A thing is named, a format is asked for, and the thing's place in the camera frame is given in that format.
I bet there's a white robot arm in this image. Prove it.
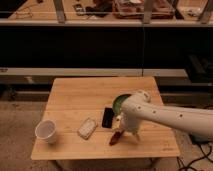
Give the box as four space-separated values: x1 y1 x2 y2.
113 90 213 141

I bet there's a wooden table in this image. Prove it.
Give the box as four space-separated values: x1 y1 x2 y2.
30 76 181 171

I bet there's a green bowl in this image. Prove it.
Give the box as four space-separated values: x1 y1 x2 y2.
112 94 130 115

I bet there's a black rectangular block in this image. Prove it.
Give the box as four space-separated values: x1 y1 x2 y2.
102 108 115 128

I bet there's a long wooden workbench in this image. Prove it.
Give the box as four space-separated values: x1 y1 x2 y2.
0 0 213 27

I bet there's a white sponge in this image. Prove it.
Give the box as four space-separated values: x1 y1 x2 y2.
77 118 97 140

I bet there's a blue box on floor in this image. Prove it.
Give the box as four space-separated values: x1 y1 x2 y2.
189 134 211 144

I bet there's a red chili pepper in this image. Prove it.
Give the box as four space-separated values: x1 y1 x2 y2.
109 131 124 146

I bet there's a white paper cup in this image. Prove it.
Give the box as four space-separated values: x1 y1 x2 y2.
35 120 57 144

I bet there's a red tray on bench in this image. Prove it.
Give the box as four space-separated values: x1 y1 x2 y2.
113 0 175 19

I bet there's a black floor cable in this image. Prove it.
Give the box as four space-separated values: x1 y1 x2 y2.
175 143 213 171

